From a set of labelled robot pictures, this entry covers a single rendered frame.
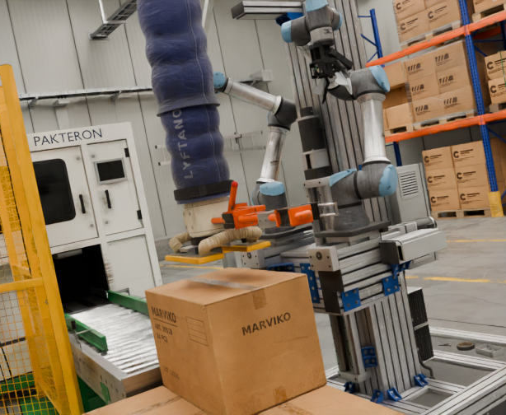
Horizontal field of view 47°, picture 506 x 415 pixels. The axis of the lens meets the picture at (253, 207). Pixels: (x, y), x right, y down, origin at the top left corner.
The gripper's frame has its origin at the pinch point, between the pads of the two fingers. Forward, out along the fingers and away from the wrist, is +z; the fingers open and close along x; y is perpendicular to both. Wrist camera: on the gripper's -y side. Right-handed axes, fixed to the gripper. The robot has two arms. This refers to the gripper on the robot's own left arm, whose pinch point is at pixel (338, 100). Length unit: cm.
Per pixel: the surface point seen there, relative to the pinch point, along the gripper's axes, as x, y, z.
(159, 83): -38, 48, -18
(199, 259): -26, 52, 45
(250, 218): -3, 43, 34
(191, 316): -28, 58, 63
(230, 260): -128, -20, 64
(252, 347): -13, 45, 76
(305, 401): -7, 33, 98
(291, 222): 22, 47, 35
